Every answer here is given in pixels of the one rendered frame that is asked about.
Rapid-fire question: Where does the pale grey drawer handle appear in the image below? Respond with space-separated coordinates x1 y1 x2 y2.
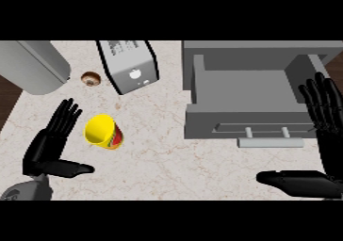
236 126 306 149

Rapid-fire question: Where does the grey open drawer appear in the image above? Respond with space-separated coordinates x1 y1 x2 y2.
183 54 332 139

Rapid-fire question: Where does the yellow cup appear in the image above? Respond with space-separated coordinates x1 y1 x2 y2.
83 114 124 151

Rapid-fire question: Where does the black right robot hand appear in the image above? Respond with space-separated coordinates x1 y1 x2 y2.
256 72 343 200

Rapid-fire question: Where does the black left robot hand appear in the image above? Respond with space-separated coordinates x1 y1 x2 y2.
21 97 96 179

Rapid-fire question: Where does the brown round mushroom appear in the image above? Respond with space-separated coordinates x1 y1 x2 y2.
80 71 104 87

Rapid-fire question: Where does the grey toaster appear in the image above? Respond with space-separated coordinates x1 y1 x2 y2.
95 40 160 96

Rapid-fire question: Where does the grey rounded appliance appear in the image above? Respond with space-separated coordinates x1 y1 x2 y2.
0 40 71 96

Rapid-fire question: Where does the grey drawer cabinet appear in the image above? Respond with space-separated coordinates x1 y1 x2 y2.
182 40 343 92

